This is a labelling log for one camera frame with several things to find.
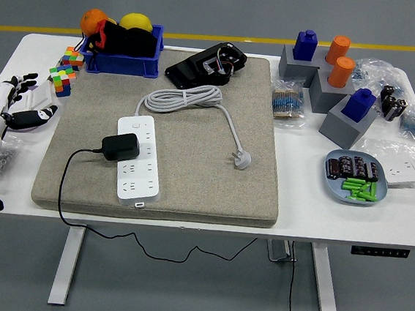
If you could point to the white power strip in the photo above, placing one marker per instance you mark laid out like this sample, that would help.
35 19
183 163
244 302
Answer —
138 185

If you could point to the beige fabric mat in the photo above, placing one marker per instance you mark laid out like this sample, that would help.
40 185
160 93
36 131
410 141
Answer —
196 191

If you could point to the white switch box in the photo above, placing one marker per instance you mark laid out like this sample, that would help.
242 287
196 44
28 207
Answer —
42 97

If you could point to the blue plastic bin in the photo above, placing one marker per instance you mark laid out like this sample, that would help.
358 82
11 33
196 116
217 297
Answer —
128 65

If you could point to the yellow lemon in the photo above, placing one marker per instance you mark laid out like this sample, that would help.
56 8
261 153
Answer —
136 21

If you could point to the white wall socket panel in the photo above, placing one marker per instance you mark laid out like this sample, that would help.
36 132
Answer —
404 172

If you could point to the purple plate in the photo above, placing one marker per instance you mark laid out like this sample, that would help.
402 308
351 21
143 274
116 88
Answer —
22 129

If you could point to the orange fruit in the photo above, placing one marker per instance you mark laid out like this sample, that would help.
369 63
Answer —
91 21

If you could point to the black table control panel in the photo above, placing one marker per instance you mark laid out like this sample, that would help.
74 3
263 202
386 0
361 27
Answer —
380 252

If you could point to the grey block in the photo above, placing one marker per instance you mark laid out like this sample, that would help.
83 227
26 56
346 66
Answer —
342 130
325 98
293 70

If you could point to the large clear plastic bag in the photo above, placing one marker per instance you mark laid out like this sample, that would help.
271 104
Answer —
377 150

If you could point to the blue-grey plate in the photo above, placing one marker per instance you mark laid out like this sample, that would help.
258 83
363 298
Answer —
333 189

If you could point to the white wall switch panel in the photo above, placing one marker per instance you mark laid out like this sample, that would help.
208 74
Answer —
25 103

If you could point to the colourful puzzle cube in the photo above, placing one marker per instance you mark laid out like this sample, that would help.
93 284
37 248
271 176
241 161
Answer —
62 77
73 58

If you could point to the clear bag of resistors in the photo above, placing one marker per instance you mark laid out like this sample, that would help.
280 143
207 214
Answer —
287 104

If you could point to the black capacitor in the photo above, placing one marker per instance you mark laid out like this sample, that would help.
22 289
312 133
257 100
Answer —
359 167
372 171
333 167
346 165

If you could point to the green battery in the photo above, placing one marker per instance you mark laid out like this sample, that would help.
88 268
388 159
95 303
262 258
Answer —
373 190
356 198
351 185
364 187
354 180
367 196

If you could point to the orange cylinder peg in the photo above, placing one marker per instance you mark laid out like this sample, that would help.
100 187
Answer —
341 71
338 48

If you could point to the bundle of black capacitors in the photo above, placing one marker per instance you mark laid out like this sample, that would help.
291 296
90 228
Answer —
392 105

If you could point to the black power adapter plug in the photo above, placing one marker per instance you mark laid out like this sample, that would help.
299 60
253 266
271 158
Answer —
120 146

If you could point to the grey box under table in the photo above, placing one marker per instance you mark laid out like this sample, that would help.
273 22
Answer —
279 250

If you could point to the crumpled clear plastic bag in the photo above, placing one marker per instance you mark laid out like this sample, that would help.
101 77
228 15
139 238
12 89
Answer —
377 74

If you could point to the blue square peg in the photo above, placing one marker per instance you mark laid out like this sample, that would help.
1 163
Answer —
357 105
304 47

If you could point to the black pouch with red trim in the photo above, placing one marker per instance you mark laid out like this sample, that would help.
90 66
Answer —
130 43

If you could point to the clear bag of metal nuts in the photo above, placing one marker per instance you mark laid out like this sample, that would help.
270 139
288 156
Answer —
5 158

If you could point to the white table leg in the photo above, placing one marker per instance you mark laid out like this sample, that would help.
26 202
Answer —
66 267
323 284

